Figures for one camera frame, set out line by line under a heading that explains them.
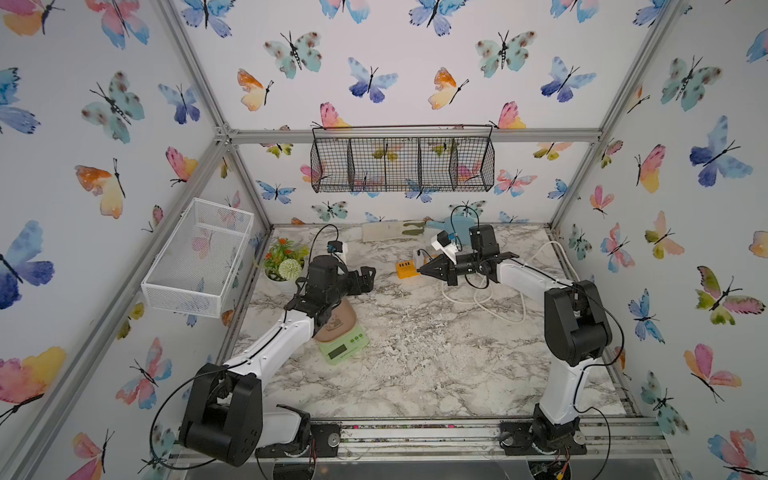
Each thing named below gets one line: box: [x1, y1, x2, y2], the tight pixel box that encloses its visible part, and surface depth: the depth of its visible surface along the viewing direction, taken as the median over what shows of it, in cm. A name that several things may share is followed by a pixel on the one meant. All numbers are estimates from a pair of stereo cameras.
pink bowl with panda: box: [314, 298, 357, 342], surface depth 92 cm
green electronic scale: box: [317, 324, 369, 365], surface depth 89 cm
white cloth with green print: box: [362, 220, 426, 243], surface depth 121 cm
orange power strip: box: [396, 260, 421, 279], surface depth 107 cm
